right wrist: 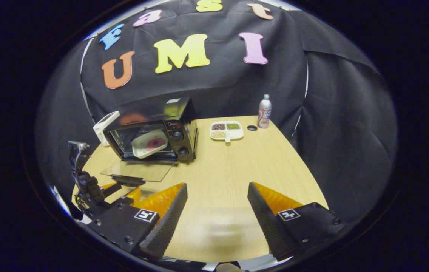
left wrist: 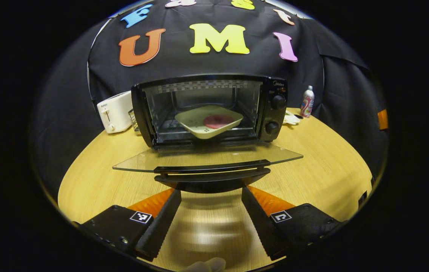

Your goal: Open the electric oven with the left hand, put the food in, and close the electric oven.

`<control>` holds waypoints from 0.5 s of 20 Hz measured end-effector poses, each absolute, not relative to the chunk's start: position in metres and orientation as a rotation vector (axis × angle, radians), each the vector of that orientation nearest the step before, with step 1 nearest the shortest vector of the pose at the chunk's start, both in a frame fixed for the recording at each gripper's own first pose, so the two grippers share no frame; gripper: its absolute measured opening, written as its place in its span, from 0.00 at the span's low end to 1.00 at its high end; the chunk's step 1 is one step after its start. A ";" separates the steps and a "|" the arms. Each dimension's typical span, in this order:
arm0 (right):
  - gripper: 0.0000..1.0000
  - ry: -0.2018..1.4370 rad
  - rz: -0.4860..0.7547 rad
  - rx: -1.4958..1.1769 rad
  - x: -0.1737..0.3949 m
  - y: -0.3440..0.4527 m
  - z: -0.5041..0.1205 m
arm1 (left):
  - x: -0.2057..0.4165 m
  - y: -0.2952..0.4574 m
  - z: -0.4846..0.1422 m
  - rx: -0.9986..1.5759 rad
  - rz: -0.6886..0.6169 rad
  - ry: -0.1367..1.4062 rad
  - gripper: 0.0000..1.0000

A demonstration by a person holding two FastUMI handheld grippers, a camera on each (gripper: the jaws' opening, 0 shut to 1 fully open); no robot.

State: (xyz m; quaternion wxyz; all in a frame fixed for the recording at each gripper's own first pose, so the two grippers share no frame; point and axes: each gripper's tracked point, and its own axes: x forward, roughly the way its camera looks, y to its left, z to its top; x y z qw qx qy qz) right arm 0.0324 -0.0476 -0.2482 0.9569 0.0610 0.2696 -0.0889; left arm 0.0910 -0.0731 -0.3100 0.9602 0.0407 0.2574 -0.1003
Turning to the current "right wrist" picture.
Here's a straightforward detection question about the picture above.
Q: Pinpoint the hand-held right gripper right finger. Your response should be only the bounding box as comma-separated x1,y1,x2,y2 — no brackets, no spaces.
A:
247,182,345,262

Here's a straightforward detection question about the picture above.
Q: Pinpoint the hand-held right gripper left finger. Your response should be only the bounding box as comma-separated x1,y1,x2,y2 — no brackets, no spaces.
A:
96,183,188,260

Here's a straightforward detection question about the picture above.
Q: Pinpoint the white square plate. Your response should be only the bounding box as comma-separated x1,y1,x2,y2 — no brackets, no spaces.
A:
131,130,169,159

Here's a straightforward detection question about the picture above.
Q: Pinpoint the pink ham slice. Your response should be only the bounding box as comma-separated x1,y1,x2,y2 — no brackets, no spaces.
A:
145,138,166,151

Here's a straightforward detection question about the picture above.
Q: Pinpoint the black electric oven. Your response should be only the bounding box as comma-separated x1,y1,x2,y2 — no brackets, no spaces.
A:
100,97,199,187

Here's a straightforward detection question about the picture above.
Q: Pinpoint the white toaster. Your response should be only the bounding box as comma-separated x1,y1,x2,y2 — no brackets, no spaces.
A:
93,111,120,147

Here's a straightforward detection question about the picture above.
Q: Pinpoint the white divided tray of beans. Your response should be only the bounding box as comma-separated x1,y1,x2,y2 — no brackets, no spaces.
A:
210,121,244,143

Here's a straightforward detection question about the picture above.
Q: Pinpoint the silver bottle with pink label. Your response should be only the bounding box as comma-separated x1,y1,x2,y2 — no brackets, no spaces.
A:
257,94,272,129

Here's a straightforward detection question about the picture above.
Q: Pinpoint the black backdrop cloth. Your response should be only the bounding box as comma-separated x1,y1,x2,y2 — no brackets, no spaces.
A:
35,0,398,227

